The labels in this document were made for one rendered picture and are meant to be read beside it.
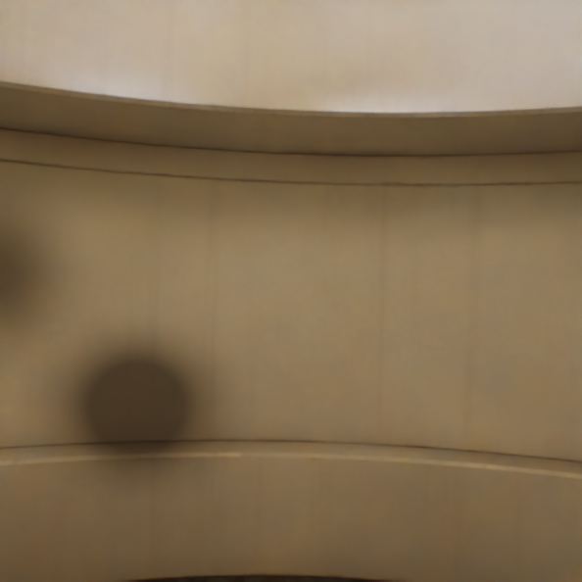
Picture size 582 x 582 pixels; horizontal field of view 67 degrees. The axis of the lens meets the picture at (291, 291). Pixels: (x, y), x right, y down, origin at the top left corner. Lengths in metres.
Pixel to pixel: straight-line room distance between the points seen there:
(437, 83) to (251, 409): 0.34
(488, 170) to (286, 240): 0.21
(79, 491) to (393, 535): 0.29
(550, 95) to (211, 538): 0.47
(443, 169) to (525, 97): 0.11
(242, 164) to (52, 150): 0.18
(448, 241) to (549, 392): 0.17
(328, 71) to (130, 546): 0.45
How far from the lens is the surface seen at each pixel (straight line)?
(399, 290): 0.46
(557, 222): 0.50
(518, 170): 0.50
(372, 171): 0.48
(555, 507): 0.49
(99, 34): 0.42
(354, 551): 0.48
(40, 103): 0.43
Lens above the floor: 0.26
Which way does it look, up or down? 1 degrees up
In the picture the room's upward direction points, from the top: 2 degrees clockwise
